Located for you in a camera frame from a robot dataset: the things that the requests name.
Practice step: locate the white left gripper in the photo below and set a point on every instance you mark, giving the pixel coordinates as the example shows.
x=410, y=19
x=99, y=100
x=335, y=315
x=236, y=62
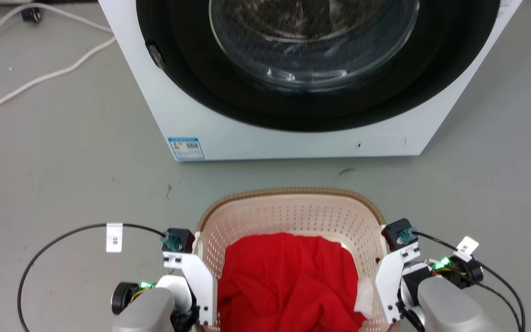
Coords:
x=198, y=279

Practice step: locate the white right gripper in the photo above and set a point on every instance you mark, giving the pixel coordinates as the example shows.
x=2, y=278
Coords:
x=389, y=281

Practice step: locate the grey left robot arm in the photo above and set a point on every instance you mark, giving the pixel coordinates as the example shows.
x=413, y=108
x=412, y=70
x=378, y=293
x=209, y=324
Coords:
x=150, y=311

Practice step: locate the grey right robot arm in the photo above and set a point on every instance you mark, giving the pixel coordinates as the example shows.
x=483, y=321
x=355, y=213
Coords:
x=450, y=306

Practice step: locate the beige plastic laundry basket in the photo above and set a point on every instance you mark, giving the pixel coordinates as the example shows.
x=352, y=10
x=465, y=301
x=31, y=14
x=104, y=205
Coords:
x=293, y=214

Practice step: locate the white cloth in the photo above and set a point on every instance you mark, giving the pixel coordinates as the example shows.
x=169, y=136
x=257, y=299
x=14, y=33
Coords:
x=365, y=299

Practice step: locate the red garment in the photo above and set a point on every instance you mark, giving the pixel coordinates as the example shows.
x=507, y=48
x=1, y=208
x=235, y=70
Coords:
x=288, y=286

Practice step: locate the blue energy label sticker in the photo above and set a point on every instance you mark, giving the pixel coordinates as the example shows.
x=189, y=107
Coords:
x=186, y=148

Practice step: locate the white washing machine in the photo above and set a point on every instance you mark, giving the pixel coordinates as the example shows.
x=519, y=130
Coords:
x=265, y=143

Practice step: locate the black round washer door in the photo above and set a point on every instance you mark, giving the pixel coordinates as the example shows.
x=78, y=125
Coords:
x=191, y=87

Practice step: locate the black power plug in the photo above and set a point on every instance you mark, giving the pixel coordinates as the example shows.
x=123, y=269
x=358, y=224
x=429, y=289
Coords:
x=31, y=14

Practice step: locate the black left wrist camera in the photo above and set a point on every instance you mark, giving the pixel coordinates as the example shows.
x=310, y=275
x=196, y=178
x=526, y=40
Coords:
x=179, y=239

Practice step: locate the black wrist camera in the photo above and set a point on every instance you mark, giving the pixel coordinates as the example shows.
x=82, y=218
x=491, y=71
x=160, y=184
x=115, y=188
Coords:
x=398, y=233
x=179, y=239

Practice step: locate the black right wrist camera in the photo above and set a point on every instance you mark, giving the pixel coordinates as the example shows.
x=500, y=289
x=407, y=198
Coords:
x=398, y=233

